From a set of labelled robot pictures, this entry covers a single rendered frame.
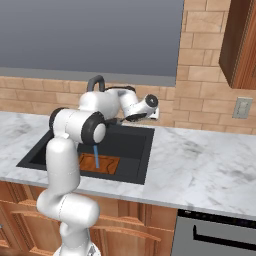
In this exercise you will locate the brown wooden cutting board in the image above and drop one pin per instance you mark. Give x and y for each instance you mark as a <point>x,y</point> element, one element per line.
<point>108,165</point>

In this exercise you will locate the grey wall socket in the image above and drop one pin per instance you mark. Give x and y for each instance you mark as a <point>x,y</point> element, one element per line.
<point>242,107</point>

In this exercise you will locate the brown wooden cupboard door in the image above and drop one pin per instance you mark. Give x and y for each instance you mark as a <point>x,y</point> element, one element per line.
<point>23,216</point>
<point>133,230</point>

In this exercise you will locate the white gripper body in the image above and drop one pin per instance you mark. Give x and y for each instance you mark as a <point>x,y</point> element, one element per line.
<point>154,114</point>

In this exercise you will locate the grey dishwasher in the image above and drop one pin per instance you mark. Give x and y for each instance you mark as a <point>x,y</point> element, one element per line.
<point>186,236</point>

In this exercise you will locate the blue water stream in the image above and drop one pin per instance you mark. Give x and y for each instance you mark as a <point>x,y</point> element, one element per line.
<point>96,156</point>

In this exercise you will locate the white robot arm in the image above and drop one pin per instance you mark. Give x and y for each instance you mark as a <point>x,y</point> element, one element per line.
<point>66,166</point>

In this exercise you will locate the brown wooden wall cupboard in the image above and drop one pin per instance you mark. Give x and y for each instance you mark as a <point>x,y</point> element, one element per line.
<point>241,43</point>

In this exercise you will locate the black kitchen sink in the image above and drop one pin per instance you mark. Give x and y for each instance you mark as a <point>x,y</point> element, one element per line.
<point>133,150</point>

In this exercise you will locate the grey window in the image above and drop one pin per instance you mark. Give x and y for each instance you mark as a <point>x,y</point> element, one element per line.
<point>90,33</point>

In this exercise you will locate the dark grey sink faucet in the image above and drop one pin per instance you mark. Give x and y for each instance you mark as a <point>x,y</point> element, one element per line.
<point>94,80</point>

